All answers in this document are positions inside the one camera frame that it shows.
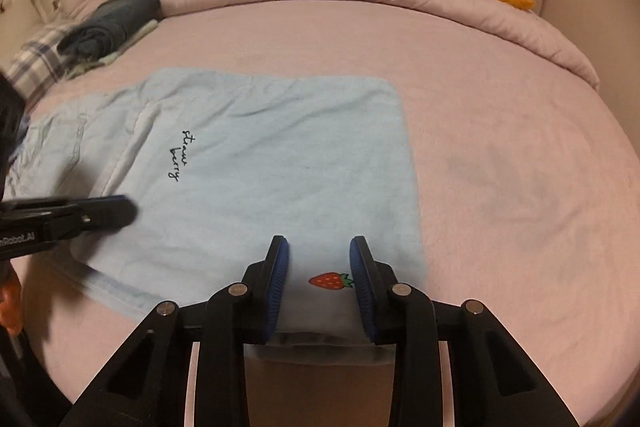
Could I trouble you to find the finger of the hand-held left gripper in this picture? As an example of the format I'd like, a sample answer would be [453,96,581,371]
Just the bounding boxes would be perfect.
[47,195,138,243]

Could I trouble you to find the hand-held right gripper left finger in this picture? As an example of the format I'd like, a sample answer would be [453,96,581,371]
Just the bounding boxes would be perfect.
[60,234,291,427]

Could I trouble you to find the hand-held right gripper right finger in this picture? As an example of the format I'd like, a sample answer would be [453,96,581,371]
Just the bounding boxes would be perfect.
[349,235,581,427]

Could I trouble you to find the light blue pants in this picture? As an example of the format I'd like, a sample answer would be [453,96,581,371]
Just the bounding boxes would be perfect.
[7,67,430,365]

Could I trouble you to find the person's left hand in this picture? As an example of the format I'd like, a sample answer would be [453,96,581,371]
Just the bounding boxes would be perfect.
[0,276,24,338]

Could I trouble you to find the plaid folded cloth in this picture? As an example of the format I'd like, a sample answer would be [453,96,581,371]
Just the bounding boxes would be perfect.
[5,22,81,112]

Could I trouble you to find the light green folded cloth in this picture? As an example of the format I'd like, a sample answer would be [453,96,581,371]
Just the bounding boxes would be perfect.
[67,19,161,78]

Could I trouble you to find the pink bed sheet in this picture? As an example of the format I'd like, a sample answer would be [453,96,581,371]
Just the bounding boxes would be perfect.
[22,0,631,427]

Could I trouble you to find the dark blue folded clothing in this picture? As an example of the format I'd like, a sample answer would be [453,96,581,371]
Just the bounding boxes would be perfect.
[56,0,162,60]

